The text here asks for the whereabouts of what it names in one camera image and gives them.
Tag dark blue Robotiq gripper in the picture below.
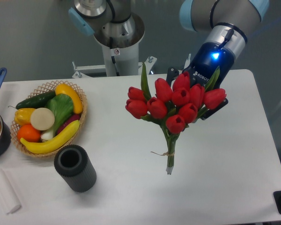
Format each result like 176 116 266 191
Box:
166 24 248 121

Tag red tulip bouquet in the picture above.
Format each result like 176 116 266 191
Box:
125 67 228 175

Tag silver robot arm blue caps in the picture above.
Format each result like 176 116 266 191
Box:
179 0 269 88

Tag purple eggplant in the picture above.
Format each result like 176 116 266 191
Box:
56 114 81 135

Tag yellow squash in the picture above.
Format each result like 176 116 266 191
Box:
55 83 83 114

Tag green leafy bok choy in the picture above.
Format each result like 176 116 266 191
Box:
41 94 74 142

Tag dark grey ribbed vase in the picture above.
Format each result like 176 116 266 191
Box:
54 144 97 193

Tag woven wicker basket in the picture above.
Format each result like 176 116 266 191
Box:
10 80 88 157

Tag green cucumber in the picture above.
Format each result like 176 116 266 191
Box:
8 91 56 110

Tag long yellow banana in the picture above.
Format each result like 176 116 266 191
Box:
20 120 80 154

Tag orange fruit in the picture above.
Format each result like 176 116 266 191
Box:
17 124 41 143

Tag yellow bell pepper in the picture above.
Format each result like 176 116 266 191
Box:
14 108 36 126

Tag white rolled cloth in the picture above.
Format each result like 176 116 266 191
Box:
0 168 22 215

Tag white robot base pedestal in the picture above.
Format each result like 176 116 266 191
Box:
68 0 157 76

